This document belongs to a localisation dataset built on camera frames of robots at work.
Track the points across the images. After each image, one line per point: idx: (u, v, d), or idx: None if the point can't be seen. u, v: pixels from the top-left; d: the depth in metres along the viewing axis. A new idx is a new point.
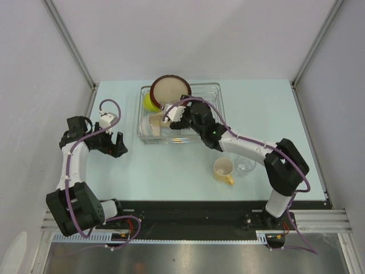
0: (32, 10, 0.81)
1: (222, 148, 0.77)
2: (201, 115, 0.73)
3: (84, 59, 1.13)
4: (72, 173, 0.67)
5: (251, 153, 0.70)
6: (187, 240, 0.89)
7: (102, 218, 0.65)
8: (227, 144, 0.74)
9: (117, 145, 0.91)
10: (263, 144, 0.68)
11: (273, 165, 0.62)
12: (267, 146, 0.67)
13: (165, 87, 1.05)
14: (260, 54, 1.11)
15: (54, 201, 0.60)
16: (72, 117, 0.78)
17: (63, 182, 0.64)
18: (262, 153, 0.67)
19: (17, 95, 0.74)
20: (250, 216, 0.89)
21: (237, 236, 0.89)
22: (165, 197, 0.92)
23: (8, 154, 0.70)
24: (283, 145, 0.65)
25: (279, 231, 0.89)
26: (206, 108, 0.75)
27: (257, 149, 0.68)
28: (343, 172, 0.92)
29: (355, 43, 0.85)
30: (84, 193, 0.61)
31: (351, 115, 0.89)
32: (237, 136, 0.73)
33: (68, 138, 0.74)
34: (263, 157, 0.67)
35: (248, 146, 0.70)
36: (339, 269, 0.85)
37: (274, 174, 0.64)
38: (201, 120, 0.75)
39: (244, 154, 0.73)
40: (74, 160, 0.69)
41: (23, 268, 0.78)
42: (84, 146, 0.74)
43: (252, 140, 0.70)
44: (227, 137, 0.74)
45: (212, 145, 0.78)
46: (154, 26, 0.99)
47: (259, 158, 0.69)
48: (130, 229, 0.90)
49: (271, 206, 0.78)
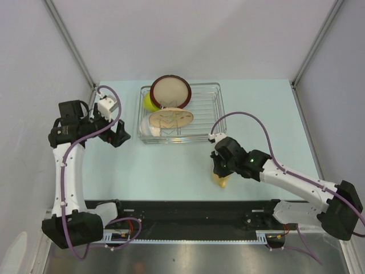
0: (32, 10, 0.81)
1: (261, 178, 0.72)
2: (225, 146, 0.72)
3: (84, 59, 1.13)
4: (69, 195, 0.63)
5: (303, 193, 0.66)
6: (187, 240, 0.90)
7: (99, 235, 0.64)
8: (271, 177, 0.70)
9: (118, 135, 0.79)
10: (323, 186, 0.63)
11: (336, 212, 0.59)
12: (327, 190, 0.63)
13: (165, 88, 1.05)
14: (260, 55, 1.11)
15: (50, 228, 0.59)
16: (64, 102, 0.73)
17: (58, 208, 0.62)
18: (321, 198, 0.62)
19: (17, 95, 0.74)
20: (250, 216, 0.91)
21: (237, 236, 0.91)
22: (168, 197, 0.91)
23: (8, 154, 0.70)
24: (344, 190, 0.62)
25: (279, 231, 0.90)
26: (227, 138, 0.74)
27: (313, 192, 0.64)
28: (342, 172, 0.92)
29: (356, 42, 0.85)
30: (81, 222, 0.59)
31: (352, 115, 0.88)
32: (285, 171, 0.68)
33: (59, 133, 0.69)
34: (321, 202, 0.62)
35: (302, 187, 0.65)
36: (339, 269, 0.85)
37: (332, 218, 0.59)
38: (228, 152, 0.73)
39: (292, 191, 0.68)
40: (69, 174, 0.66)
41: (23, 268, 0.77)
42: (79, 149, 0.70)
43: (308, 180, 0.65)
44: (272, 171, 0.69)
45: (250, 174, 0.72)
46: (154, 25, 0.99)
47: (311, 200, 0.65)
48: (130, 229, 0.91)
49: (281, 214, 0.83)
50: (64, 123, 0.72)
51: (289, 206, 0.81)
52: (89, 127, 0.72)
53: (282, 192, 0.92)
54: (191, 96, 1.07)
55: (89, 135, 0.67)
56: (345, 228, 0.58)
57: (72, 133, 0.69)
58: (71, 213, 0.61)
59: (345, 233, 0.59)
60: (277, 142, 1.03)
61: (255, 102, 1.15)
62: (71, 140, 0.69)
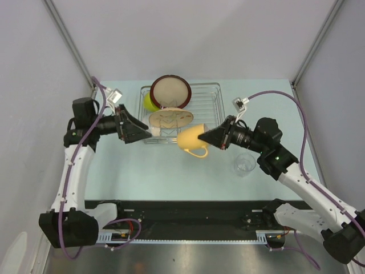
0: (32, 10, 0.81)
1: (280, 178, 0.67)
2: (270, 136, 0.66)
3: (84, 59, 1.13)
4: (70, 193, 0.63)
5: (320, 208, 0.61)
6: (187, 240, 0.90)
7: (93, 240, 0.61)
8: (291, 182, 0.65)
9: (124, 126, 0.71)
10: (343, 208, 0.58)
11: (347, 237, 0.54)
12: (345, 213, 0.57)
13: (165, 88, 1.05)
14: (260, 55, 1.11)
15: (45, 222, 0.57)
16: (77, 101, 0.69)
17: (57, 204, 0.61)
18: (337, 219, 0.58)
19: (17, 95, 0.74)
20: (250, 216, 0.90)
21: (236, 236, 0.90)
22: (169, 197, 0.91)
23: (8, 155, 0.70)
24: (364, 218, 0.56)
25: (279, 232, 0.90)
26: (274, 128, 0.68)
27: (331, 210, 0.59)
28: (342, 172, 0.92)
29: (356, 42, 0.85)
30: (77, 222, 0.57)
31: (352, 115, 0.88)
32: (308, 180, 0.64)
33: (74, 136, 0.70)
34: (336, 223, 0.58)
35: (321, 202, 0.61)
36: (339, 269, 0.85)
37: (337, 242, 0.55)
38: (269, 141, 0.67)
39: (308, 202, 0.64)
40: (74, 173, 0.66)
41: (23, 268, 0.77)
42: (89, 151, 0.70)
43: (330, 197, 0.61)
44: (295, 176, 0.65)
45: (270, 170, 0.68)
46: (154, 25, 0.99)
47: (325, 217, 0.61)
48: (130, 229, 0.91)
49: (282, 216, 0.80)
50: (77, 123, 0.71)
51: (293, 212, 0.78)
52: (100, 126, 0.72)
53: (281, 192, 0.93)
54: (191, 96, 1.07)
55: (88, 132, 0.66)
56: (349, 254, 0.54)
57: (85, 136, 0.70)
58: (67, 211, 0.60)
59: (345, 258, 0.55)
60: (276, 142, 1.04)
61: (255, 102, 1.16)
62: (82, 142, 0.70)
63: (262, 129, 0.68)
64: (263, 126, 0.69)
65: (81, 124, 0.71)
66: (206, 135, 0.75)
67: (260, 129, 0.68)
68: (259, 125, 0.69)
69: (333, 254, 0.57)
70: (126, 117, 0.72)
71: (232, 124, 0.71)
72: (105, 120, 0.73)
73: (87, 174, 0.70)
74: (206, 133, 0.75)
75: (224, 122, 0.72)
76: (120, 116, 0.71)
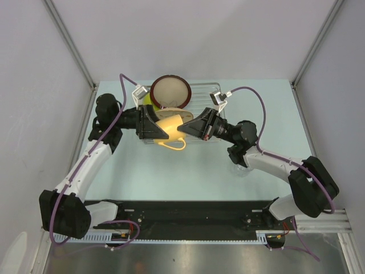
0: (32, 9, 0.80)
1: (246, 164, 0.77)
2: (248, 142, 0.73)
3: (84, 60, 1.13)
4: (76, 179, 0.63)
5: (275, 168, 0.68)
6: (187, 240, 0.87)
7: (81, 234, 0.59)
8: (252, 160, 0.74)
9: (142, 121, 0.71)
10: (288, 160, 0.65)
11: (296, 181, 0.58)
12: (292, 162, 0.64)
13: (165, 88, 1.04)
14: (261, 55, 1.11)
15: (45, 199, 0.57)
16: (99, 102, 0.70)
17: (61, 185, 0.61)
18: (286, 170, 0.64)
19: (17, 95, 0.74)
20: (249, 216, 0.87)
21: (236, 236, 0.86)
22: (167, 197, 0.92)
23: (8, 154, 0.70)
24: (309, 164, 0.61)
25: (279, 232, 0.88)
26: (251, 131, 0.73)
27: (282, 165, 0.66)
28: (342, 172, 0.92)
29: (356, 41, 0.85)
30: (72, 209, 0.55)
31: (352, 115, 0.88)
32: (262, 152, 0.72)
33: (100, 133, 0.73)
34: (287, 173, 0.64)
35: (272, 162, 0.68)
36: (339, 269, 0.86)
37: (296, 191, 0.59)
38: (246, 142, 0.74)
39: (269, 170, 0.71)
40: (87, 164, 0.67)
41: (23, 267, 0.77)
42: (107, 150, 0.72)
43: (279, 156, 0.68)
44: (252, 153, 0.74)
45: (236, 160, 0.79)
46: (154, 25, 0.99)
47: (282, 175, 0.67)
48: (130, 229, 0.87)
49: (275, 208, 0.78)
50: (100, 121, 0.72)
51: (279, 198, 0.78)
52: (120, 120, 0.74)
53: (281, 192, 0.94)
54: (191, 96, 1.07)
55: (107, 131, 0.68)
56: (309, 201, 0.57)
57: (107, 136, 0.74)
58: (67, 195, 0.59)
59: (311, 207, 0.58)
60: (275, 141, 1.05)
61: (254, 102, 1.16)
62: (103, 140, 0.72)
63: (244, 133, 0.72)
64: (244, 129, 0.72)
65: (104, 122, 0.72)
66: (186, 126, 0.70)
67: (242, 133, 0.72)
68: (242, 129, 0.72)
69: (302, 208, 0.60)
70: (144, 113, 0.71)
71: (215, 116, 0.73)
72: (125, 115, 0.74)
73: (96, 173, 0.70)
74: (186, 124, 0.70)
75: (206, 114, 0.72)
76: (141, 111, 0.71)
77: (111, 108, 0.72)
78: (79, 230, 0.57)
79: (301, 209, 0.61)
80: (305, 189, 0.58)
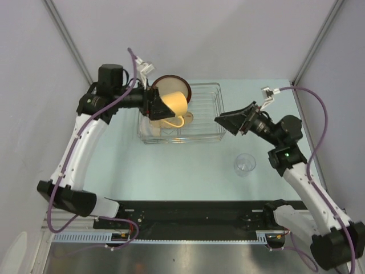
0: (31, 9, 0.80)
1: (284, 174, 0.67)
2: (289, 134, 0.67)
3: (84, 60, 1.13)
4: (70, 167, 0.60)
5: (315, 210, 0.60)
6: (187, 240, 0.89)
7: (86, 213, 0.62)
8: (293, 180, 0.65)
9: (154, 101, 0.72)
10: (336, 214, 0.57)
11: (331, 241, 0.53)
12: (338, 218, 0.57)
13: (165, 88, 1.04)
14: (260, 55, 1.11)
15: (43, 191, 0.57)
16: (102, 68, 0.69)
17: (56, 176, 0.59)
18: (327, 222, 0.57)
19: (17, 95, 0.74)
20: (249, 216, 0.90)
21: (237, 236, 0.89)
22: (167, 197, 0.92)
23: (8, 154, 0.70)
24: (355, 229, 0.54)
25: (279, 232, 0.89)
26: (296, 128, 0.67)
27: (324, 213, 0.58)
28: (343, 172, 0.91)
29: (356, 40, 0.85)
30: (69, 200, 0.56)
31: (352, 113, 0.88)
32: (311, 181, 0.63)
33: (89, 103, 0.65)
34: (325, 227, 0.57)
35: (316, 203, 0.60)
36: None
37: (323, 242, 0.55)
38: (287, 139, 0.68)
39: (305, 202, 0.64)
40: (79, 147, 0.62)
41: (23, 267, 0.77)
42: (100, 127, 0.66)
43: (327, 200, 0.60)
44: (299, 173, 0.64)
45: (275, 164, 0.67)
46: (154, 25, 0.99)
47: (318, 221, 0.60)
48: (130, 229, 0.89)
49: (282, 217, 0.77)
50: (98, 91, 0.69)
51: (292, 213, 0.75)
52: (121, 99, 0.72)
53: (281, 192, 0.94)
54: (191, 96, 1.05)
55: (113, 102, 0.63)
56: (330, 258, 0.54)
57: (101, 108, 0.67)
58: (63, 188, 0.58)
59: (327, 263, 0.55)
60: None
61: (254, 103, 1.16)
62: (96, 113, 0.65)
63: (284, 125, 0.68)
64: (286, 123, 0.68)
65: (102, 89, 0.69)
66: (224, 117, 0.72)
67: (283, 124, 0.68)
68: (284, 121, 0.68)
69: (318, 256, 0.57)
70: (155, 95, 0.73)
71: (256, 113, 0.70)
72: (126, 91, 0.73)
73: (92, 153, 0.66)
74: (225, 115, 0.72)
75: (247, 109, 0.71)
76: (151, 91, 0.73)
77: (116, 76, 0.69)
78: (82, 212, 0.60)
79: (313, 251, 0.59)
80: (333, 249, 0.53)
